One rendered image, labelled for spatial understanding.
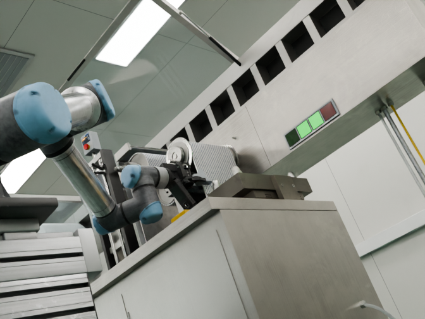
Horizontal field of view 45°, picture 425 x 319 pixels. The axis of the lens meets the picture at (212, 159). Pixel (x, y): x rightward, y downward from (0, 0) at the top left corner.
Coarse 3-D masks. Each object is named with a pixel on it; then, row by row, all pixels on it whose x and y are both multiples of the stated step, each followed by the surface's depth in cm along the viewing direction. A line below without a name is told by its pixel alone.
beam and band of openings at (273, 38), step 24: (312, 0) 199; (336, 0) 192; (360, 0) 193; (288, 24) 206; (312, 24) 198; (336, 24) 199; (264, 48) 214; (288, 48) 210; (312, 48) 197; (240, 72) 223; (264, 72) 219; (216, 96) 232; (240, 96) 226; (192, 120) 243; (216, 120) 232; (168, 144) 253
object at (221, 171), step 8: (200, 160) 194; (208, 160) 197; (200, 168) 191; (208, 168) 194; (216, 168) 197; (224, 168) 201; (208, 176) 191; (216, 176) 195; (224, 176) 198; (232, 176) 202; (208, 192) 186
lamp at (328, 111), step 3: (330, 102) 189; (327, 105) 190; (330, 105) 189; (324, 108) 190; (327, 108) 190; (330, 108) 189; (333, 108) 188; (321, 111) 191; (324, 111) 190; (327, 111) 189; (330, 111) 188; (333, 111) 188; (324, 114) 190; (327, 114) 189; (330, 114) 188; (333, 114) 187; (324, 117) 190; (327, 117) 189; (330, 117) 188
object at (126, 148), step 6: (126, 144) 216; (120, 150) 219; (126, 150) 216; (132, 150) 219; (138, 150) 221; (144, 150) 223; (150, 150) 224; (156, 150) 226; (162, 150) 230; (120, 156) 219; (126, 156) 222
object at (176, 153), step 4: (172, 148) 196; (176, 148) 194; (180, 148) 194; (172, 152) 196; (176, 152) 194; (180, 152) 193; (184, 152) 194; (172, 156) 196; (176, 156) 194; (180, 156) 193; (184, 156) 193; (176, 160) 194; (180, 160) 193
